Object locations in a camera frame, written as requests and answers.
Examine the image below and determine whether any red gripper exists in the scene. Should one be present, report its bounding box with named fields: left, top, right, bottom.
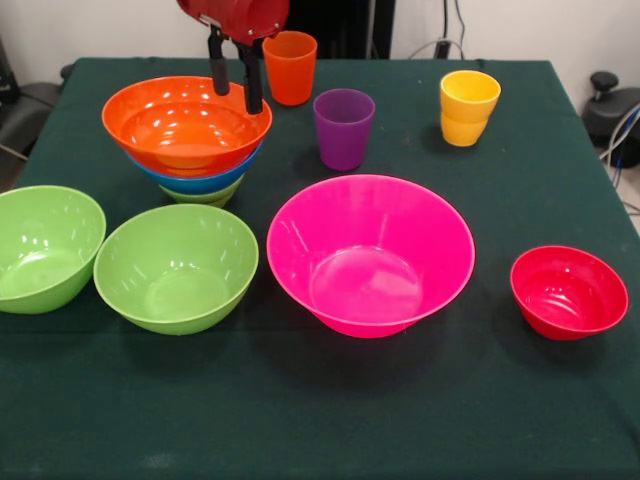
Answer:
left=176, top=0, right=291, bottom=116

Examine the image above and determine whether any pink plastic bowl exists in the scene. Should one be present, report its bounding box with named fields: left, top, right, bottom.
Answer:
left=265, top=174, right=477, bottom=340

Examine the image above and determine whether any dark green tablecloth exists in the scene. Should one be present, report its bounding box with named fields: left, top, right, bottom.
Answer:
left=0, top=57, right=640, bottom=480

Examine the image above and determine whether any small green plastic bowl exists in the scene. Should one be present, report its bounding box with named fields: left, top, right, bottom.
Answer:
left=158, top=172, right=246, bottom=209

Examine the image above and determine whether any yellow plastic cup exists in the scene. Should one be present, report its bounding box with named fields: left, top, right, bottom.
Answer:
left=439, top=69, right=502, bottom=124
left=440, top=112, right=489, bottom=148

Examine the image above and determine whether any blue plastic bowl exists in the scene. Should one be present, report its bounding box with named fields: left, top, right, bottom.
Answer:
left=124, top=142, right=265, bottom=195

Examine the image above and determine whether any black equipment base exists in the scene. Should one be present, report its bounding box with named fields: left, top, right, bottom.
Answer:
left=582, top=71, right=640, bottom=147

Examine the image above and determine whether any bundle of grey cables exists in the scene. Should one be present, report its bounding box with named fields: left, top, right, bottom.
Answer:
left=598, top=102, right=640, bottom=174

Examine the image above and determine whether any purple plastic cup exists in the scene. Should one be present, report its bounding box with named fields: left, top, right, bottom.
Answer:
left=312, top=88, right=377, bottom=172

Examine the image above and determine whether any orange plastic cup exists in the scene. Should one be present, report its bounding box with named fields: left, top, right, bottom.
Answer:
left=261, top=30, right=319, bottom=107

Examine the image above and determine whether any large green plastic bowl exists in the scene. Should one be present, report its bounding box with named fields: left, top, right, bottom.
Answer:
left=0, top=184, right=108, bottom=315
left=92, top=203, right=260, bottom=336

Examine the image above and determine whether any small red plastic bowl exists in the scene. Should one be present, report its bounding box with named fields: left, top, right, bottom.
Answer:
left=509, top=244, right=630, bottom=342

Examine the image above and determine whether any black office chair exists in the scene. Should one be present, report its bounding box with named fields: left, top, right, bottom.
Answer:
left=0, top=37, right=76, bottom=161

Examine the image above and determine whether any orange plastic bowl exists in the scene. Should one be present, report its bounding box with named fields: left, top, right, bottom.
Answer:
left=101, top=75, right=274, bottom=172

